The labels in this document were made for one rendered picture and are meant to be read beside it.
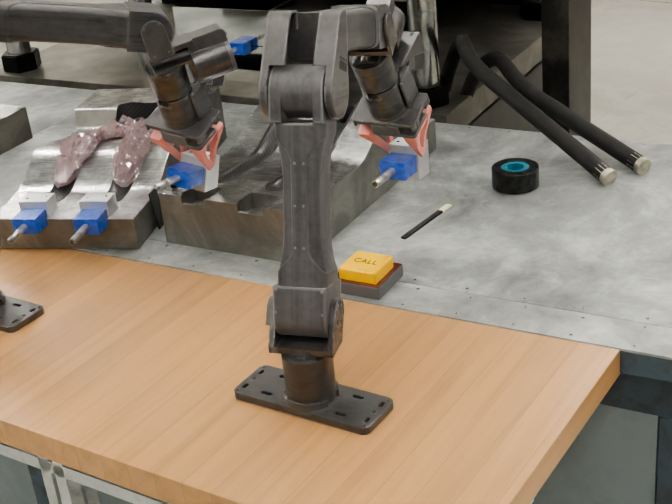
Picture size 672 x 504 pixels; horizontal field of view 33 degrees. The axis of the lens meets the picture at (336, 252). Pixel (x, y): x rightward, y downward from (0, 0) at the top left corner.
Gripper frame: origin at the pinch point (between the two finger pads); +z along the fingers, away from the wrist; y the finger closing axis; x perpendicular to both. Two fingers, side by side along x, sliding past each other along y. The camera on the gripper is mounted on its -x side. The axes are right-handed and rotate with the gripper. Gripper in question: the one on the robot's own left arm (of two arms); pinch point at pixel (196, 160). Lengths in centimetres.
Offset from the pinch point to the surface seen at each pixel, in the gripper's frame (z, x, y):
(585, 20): 76, -142, -12
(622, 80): 206, -267, 17
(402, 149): -1.0, -12.0, -30.5
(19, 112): 26, -20, 66
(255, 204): 7.0, -0.2, -9.2
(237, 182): 6.7, -3.2, -4.0
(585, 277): 9, -6, -62
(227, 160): 11.4, -10.8, 4.1
